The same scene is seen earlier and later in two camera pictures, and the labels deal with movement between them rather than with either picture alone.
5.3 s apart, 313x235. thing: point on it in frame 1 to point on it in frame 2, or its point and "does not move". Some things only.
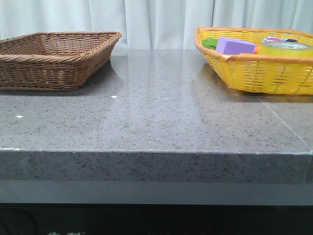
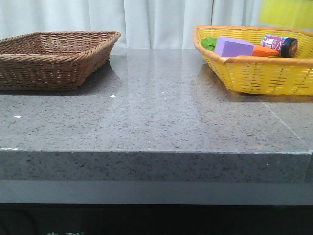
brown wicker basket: [62, 60] does not move
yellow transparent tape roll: [285, 47] to [298, 13]
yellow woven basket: [258, 73] does not move
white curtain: [150, 24] does not move
